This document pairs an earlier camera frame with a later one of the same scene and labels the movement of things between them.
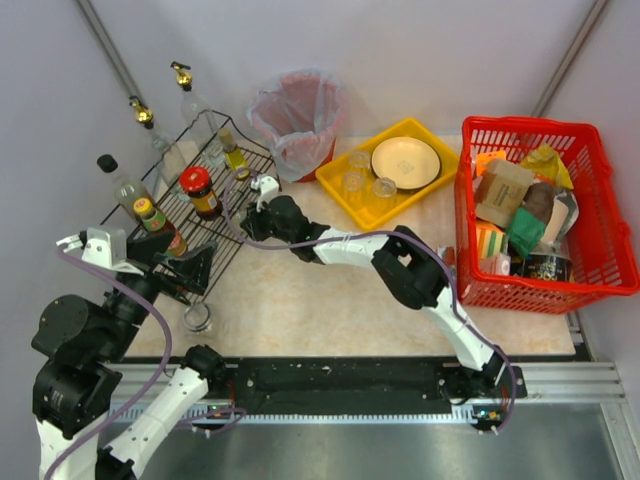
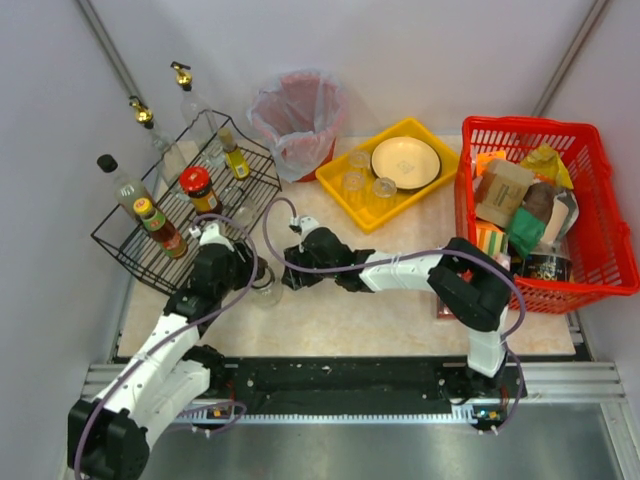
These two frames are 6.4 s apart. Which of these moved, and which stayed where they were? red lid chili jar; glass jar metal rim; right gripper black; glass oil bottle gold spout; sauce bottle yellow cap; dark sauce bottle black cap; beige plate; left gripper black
Moved: left gripper black; right gripper black; glass jar metal rim
Stayed: dark sauce bottle black cap; red lid chili jar; sauce bottle yellow cap; beige plate; glass oil bottle gold spout
